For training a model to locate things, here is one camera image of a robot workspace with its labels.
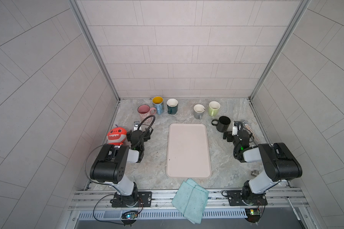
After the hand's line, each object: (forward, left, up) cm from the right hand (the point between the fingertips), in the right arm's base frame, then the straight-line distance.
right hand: (230, 127), depth 95 cm
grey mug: (+14, +20, +4) cm, 25 cm away
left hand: (+4, +59, +3) cm, 60 cm away
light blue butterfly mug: (+21, +49, +7) cm, 54 cm away
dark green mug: (+16, +38, +7) cm, 42 cm away
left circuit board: (-45, +60, -1) cm, 75 cm away
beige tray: (-15, +30, -4) cm, 34 cm away
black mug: (+3, +5, +1) cm, 6 cm away
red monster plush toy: (-5, +72, +7) cm, 73 cm away
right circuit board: (-47, +2, -6) cm, 47 cm away
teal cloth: (-40, +31, -3) cm, 51 cm away
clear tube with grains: (-7, -14, -1) cm, 15 cm away
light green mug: (+13, +10, +5) cm, 17 cm away
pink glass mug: (+14, +58, +6) cm, 60 cm away
